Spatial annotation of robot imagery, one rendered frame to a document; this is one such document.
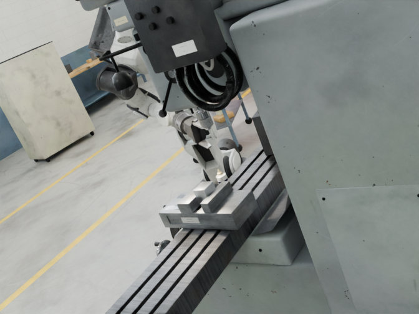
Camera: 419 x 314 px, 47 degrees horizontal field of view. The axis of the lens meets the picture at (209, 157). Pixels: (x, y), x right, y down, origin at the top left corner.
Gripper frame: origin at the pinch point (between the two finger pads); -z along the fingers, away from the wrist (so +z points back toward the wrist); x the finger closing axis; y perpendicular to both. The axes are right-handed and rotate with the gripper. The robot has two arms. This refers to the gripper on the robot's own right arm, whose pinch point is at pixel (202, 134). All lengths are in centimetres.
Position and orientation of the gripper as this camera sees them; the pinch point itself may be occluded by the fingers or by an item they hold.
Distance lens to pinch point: 203.0
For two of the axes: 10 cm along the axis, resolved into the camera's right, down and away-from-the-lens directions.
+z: -5.6, -4.1, 7.2
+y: 7.9, -5.1, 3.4
